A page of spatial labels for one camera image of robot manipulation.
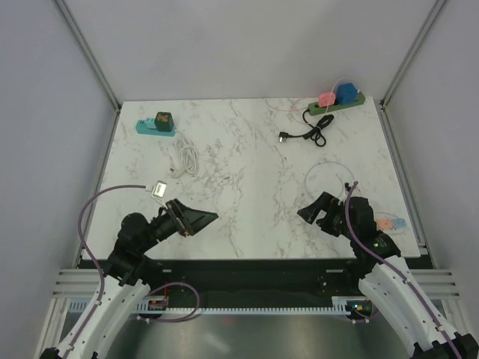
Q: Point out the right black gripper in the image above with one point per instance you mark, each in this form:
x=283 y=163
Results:
x=323 y=223

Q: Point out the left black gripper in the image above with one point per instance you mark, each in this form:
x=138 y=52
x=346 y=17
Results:
x=188 y=221

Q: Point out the salmon pink charger plug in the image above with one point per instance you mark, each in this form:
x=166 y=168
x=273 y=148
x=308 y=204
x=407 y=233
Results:
x=385 y=224

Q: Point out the light blue charger plug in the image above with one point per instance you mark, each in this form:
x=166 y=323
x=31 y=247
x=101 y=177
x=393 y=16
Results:
x=398 y=223

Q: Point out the teal power strip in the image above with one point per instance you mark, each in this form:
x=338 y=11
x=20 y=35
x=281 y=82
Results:
x=152 y=126

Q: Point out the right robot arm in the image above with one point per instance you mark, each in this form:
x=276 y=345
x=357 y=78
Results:
x=384 y=277

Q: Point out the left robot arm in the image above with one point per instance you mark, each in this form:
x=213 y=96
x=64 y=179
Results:
x=128 y=276

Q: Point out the pink plug adapter on strip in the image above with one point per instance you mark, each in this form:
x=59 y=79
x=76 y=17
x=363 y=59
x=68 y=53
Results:
x=326 y=99

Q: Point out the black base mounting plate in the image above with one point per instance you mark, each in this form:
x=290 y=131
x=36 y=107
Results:
x=241 y=284

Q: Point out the dark green cube adapter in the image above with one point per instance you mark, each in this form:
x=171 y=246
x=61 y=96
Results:
x=164 y=120

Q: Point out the green power strip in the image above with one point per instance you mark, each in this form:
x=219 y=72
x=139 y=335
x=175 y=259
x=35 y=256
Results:
x=315 y=110

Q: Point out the blue cube adapter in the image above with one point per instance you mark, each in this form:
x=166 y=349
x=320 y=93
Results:
x=346 y=93

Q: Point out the slotted cable duct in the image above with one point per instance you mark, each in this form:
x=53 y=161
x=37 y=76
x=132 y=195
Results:
x=338 y=308

